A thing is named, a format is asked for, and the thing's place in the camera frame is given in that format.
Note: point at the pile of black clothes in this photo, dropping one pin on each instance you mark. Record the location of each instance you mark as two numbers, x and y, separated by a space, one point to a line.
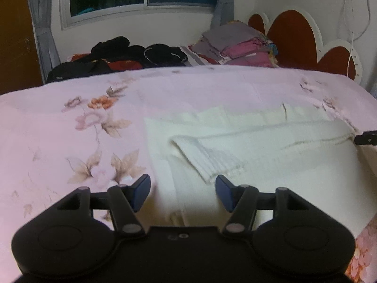
117 50

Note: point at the white knitted sweater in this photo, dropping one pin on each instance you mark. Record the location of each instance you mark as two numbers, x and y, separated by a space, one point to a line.
265 153

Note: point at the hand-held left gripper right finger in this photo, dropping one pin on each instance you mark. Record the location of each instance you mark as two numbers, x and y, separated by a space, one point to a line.
225 194

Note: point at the grey-blue curtain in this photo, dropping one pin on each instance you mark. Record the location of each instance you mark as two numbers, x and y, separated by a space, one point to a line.
223 0
42 20

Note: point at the striped cloth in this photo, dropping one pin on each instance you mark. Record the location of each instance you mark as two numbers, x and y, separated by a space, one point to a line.
196 57

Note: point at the pile of folded clothes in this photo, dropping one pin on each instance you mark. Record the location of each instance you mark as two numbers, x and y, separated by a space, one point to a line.
235 47

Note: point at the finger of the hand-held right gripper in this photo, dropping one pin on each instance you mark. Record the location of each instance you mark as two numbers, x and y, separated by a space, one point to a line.
366 139

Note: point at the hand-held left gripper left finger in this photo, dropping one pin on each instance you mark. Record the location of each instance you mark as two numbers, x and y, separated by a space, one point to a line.
141 193

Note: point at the pink floral bed sheet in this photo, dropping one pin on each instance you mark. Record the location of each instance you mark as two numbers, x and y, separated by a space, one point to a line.
73 141

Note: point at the brown wooden door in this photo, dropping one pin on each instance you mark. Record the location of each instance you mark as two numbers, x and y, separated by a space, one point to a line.
14 35

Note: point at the red cloth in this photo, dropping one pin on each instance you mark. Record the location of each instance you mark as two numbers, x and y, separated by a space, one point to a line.
123 64

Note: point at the red and white headboard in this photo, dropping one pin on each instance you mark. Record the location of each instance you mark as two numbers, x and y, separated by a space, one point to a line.
294 41

